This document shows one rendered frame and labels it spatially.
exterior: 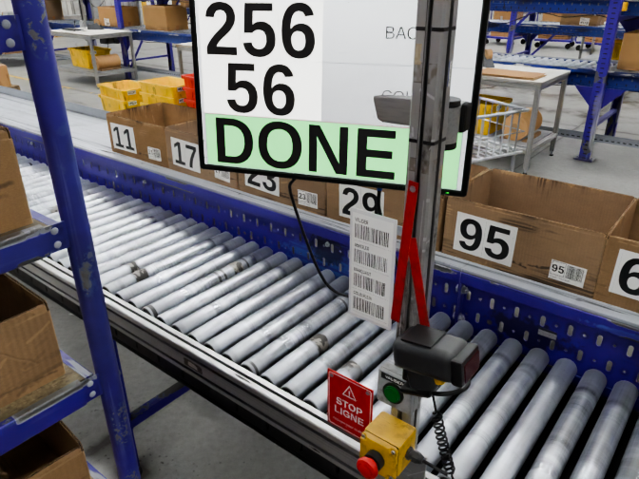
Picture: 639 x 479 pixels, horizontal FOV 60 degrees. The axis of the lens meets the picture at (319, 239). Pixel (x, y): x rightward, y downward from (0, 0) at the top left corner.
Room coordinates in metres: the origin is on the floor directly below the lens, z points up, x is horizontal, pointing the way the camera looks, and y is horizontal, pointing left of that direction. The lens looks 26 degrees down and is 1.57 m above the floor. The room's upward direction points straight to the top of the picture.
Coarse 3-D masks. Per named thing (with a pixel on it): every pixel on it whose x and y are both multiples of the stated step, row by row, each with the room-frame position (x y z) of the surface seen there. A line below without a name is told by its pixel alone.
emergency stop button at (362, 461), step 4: (364, 456) 0.67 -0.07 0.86; (360, 460) 0.66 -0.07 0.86; (364, 460) 0.66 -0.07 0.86; (368, 460) 0.66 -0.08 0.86; (372, 460) 0.67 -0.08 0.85; (360, 464) 0.66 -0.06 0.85; (364, 464) 0.66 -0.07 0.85; (368, 464) 0.65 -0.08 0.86; (372, 464) 0.65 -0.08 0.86; (376, 464) 0.66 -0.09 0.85; (360, 468) 0.66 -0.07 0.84; (364, 468) 0.65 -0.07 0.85; (368, 468) 0.65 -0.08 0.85; (372, 468) 0.65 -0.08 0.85; (376, 468) 0.65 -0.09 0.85; (360, 472) 0.66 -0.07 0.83; (364, 472) 0.65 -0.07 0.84; (368, 472) 0.65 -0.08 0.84; (372, 472) 0.65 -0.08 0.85; (376, 472) 0.65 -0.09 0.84; (364, 476) 0.65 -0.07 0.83; (368, 476) 0.65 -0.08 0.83; (372, 476) 0.65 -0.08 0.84; (376, 476) 0.65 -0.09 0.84
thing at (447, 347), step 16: (400, 336) 0.69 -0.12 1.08; (416, 336) 0.68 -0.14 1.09; (432, 336) 0.68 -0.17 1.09; (448, 336) 0.68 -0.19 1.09; (400, 352) 0.67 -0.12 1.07; (416, 352) 0.66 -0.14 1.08; (432, 352) 0.65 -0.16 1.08; (448, 352) 0.64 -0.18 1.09; (464, 352) 0.64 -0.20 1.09; (416, 368) 0.65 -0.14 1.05; (432, 368) 0.64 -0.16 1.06; (448, 368) 0.63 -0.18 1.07; (464, 368) 0.62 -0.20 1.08; (416, 384) 0.67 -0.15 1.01; (432, 384) 0.66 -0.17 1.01; (464, 384) 0.62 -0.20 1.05
